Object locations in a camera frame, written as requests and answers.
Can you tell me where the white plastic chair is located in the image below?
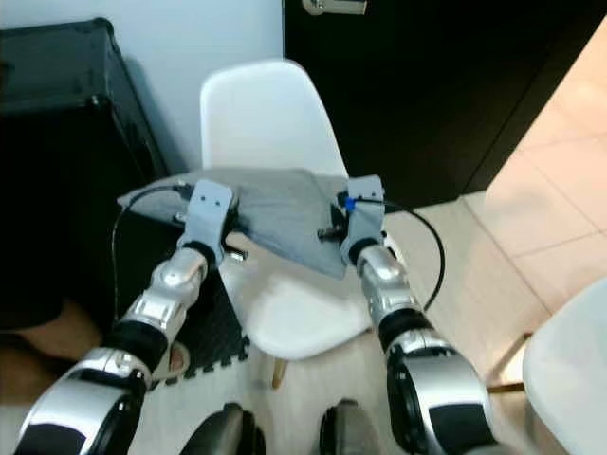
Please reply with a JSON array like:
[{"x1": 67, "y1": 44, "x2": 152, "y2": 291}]
[
  {"x1": 198, "y1": 58, "x2": 405, "y2": 391},
  {"x1": 487, "y1": 275, "x2": 607, "y2": 455}
]

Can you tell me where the black foam puzzle mat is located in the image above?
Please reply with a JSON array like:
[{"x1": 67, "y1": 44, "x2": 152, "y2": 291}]
[{"x1": 150, "y1": 273, "x2": 250, "y2": 387}]

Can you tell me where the black door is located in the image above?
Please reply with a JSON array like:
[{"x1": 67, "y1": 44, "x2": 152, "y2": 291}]
[{"x1": 282, "y1": 0, "x2": 607, "y2": 210}]

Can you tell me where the large black equipment case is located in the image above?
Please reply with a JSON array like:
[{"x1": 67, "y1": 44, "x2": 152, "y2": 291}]
[{"x1": 0, "y1": 17, "x2": 174, "y2": 330}]

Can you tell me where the dark grey robot left leg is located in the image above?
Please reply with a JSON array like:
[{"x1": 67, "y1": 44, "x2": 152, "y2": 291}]
[{"x1": 179, "y1": 402, "x2": 266, "y2": 455}]

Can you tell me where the dark grey robot leg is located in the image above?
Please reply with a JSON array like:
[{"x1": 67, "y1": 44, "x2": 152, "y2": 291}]
[
  {"x1": 179, "y1": 402, "x2": 266, "y2": 455},
  {"x1": 317, "y1": 397, "x2": 390, "y2": 455}
]

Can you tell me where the person's bare leg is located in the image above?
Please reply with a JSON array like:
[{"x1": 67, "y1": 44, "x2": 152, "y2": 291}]
[{"x1": 0, "y1": 300, "x2": 193, "y2": 406}]

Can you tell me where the dark grey robot right leg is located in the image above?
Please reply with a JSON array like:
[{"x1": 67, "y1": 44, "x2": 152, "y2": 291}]
[{"x1": 317, "y1": 397, "x2": 390, "y2": 455}]

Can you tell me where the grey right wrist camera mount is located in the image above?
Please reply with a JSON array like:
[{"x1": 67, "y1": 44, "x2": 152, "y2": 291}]
[{"x1": 344, "y1": 175, "x2": 387, "y2": 255}]

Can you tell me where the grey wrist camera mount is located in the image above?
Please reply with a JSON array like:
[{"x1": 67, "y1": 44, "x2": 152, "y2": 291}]
[
  {"x1": 344, "y1": 175, "x2": 387, "y2": 255},
  {"x1": 186, "y1": 179, "x2": 236, "y2": 249}
]

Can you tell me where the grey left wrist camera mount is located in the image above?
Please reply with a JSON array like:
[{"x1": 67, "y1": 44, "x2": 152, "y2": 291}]
[{"x1": 186, "y1": 179, "x2": 236, "y2": 249}]

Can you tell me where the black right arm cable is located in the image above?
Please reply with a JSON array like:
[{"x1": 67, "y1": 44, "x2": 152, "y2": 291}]
[{"x1": 379, "y1": 198, "x2": 448, "y2": 313}]

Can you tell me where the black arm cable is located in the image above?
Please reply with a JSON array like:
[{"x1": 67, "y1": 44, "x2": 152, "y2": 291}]
[
  {"x1": 110, "y1": 183, "x2": 196, "y2": 306},
  {"x1": 379, "y1": 198, "x2": 448, "y2": 313}
]

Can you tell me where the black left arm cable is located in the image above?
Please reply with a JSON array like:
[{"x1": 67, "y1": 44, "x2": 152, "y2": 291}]
[{"x1": 110, "y1": 183, "x2": 196, "y2": 306}]

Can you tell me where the silver door handle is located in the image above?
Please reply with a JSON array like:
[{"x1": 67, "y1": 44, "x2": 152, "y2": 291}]
[{"x1": 301, "y1": 0, "x2": 369, "y2": 16}]

